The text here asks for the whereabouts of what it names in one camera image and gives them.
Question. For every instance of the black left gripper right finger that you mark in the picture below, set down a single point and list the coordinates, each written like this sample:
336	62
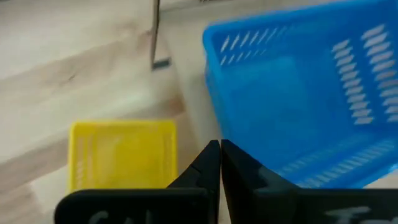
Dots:
280	205

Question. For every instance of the blue plastic basket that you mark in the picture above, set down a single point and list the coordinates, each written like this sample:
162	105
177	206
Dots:
280	93

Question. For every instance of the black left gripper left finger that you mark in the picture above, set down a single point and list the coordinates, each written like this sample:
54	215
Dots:
192	205

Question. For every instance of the wooden shelf with black frame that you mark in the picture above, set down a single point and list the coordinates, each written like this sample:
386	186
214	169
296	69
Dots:
155	31

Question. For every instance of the yellow plastic basket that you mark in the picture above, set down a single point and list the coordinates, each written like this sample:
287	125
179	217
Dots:
124	155

